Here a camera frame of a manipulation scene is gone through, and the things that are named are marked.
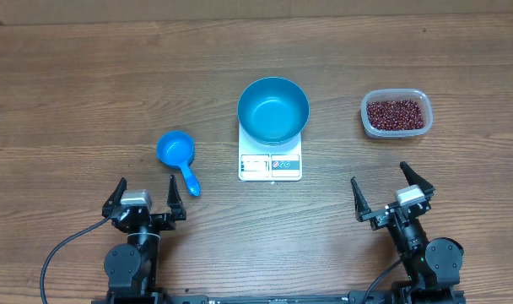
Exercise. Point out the white digital kitchen scale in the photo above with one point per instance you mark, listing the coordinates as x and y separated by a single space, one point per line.
259 162

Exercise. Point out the blue plastic measuring scoop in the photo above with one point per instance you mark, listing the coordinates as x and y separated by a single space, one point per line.
176 150

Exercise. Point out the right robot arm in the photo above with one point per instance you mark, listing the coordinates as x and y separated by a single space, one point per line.
426 270

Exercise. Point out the red beans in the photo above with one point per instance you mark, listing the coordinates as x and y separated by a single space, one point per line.
395 115

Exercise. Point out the clear plastic container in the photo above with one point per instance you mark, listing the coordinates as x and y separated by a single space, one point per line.
397 94

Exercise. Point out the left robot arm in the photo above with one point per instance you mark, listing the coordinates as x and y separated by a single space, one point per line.
132 267

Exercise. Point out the blue metal bowl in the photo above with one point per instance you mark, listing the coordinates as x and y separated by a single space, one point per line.
273 110

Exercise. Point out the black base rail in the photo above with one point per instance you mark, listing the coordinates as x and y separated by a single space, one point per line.
277 299

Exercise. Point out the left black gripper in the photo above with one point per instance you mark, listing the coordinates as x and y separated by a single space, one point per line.
167 222

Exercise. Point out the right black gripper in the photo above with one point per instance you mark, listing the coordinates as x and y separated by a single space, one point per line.
378 217

